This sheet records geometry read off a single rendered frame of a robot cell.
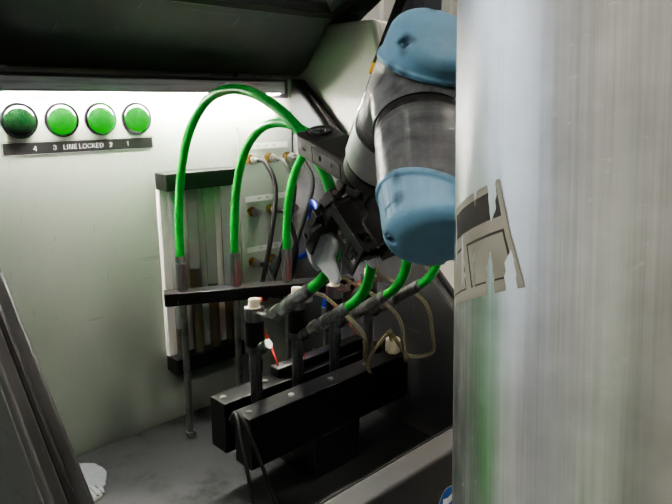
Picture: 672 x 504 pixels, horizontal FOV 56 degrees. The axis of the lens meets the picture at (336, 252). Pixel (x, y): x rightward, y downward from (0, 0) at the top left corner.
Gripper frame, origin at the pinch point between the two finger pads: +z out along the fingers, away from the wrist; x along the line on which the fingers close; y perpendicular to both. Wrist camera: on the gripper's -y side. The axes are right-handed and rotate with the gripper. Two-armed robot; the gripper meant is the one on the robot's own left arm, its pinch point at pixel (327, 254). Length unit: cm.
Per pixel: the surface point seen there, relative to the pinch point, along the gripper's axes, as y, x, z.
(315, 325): 1.8, 1.3, 18.1
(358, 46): -40, 33, 9
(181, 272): -19.4, -10.1, 28.1
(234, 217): -22.2, 0.4, 21.8
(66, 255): -28.4, -25.2, 26.4
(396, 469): 24.8, -0.6, 15.2
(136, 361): -14, -20, 44
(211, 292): -15.0, -6.7, 30.2
